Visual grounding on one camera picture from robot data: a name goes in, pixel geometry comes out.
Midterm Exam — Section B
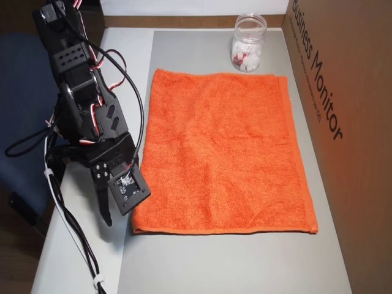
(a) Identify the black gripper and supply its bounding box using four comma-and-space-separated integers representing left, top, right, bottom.
82, 133, 138, 227

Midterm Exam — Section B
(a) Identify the orange terry towel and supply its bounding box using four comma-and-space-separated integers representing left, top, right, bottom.
131, 67, 320, 236

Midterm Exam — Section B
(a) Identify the grey table mat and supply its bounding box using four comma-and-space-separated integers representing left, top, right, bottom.
118, 29, 353, 294

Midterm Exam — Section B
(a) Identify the blue office chair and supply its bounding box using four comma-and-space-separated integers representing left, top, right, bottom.
0, 32, 67, 238

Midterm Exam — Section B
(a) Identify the clear plastic jar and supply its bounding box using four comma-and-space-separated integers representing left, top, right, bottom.
230, 12, 268, 73

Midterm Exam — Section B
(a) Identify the brown Business Monitor cardboard box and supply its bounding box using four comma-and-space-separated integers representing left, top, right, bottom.
283, 0, 392, 294

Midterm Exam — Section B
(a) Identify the black square wrist camera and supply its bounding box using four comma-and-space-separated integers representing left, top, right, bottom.
107, 167, 152, 217

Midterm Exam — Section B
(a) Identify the black and white cable bundle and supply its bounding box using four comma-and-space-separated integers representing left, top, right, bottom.
44, 134, 107, 294

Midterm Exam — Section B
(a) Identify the black power cable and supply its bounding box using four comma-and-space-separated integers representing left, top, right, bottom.
45, 146, 108, 294

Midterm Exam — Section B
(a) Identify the black camera cable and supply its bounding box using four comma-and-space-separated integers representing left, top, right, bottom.
5, 12, 146, 294

